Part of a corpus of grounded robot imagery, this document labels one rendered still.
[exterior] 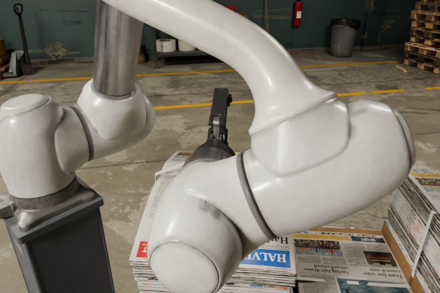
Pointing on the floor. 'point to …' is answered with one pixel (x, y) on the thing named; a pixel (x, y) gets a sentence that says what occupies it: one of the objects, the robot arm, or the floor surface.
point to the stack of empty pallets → (427, 53)
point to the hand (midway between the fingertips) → (222, 128)
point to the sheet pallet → (4, 58)
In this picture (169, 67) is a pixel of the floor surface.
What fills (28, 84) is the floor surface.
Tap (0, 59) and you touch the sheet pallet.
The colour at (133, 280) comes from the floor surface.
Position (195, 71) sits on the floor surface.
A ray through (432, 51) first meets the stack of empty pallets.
